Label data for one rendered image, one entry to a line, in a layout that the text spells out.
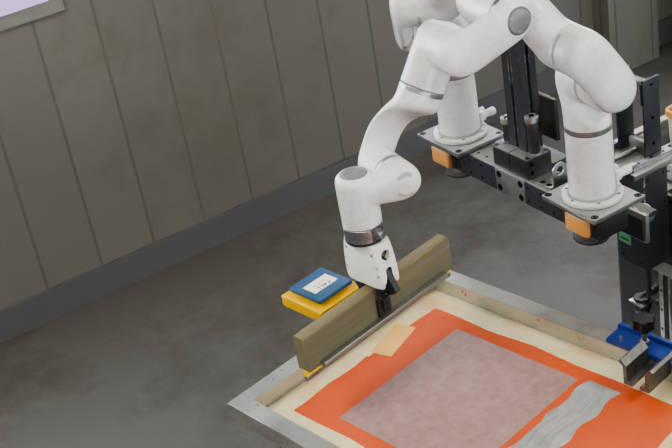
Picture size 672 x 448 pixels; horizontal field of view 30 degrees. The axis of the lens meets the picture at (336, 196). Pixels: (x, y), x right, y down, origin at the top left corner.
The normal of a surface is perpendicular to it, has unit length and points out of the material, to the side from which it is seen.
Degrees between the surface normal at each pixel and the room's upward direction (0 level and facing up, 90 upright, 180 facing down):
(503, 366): 0
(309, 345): 90
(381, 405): 0
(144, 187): 90
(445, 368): 0
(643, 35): 90
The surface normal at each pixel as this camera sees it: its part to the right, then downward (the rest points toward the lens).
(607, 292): -0.15, -0.87
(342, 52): 0.54, 0.32
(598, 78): 0.37, 0.45
